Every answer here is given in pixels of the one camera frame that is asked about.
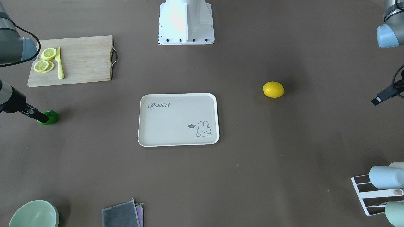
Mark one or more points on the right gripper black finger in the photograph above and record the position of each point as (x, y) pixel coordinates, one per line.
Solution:
(32, 112)

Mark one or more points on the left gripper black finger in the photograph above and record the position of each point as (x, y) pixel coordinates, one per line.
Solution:
(387, 93)

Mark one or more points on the green lime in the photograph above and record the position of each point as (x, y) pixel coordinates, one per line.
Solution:
(52, 115)

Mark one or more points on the yellow lemon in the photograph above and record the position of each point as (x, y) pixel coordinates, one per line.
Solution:
(273, 89)

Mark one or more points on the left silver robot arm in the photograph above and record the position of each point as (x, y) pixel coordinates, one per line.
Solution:
(391, 34)

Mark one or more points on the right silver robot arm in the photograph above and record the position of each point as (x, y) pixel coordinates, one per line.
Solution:
(17, 46)

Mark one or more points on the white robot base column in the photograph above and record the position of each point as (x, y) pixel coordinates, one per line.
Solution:
(186, 22)

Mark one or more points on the white rabbit tray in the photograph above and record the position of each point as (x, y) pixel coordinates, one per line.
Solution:
(178, 120)

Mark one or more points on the lemon slices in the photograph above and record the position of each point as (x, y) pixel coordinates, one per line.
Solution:
(45, 64)

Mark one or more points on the yellow plastic knife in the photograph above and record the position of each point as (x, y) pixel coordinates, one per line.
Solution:
(59, 63)

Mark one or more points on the wooden cutting board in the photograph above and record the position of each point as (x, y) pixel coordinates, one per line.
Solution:
(84, 60)

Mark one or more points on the white plastic cup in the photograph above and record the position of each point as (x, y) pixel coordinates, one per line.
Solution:
(397, 164)

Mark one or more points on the blue plastic cup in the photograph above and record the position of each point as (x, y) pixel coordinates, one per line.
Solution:
(384, 177)

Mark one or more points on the white cup rack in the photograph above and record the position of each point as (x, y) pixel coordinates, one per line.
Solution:
(373, 200)

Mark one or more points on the mint green bowl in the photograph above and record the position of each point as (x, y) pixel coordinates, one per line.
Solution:
(36, 213)

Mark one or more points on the green plastic cup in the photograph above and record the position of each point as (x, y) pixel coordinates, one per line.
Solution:
(394, 212)

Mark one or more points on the grey folded cloth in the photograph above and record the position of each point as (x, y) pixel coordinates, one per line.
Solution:
(129, 214)

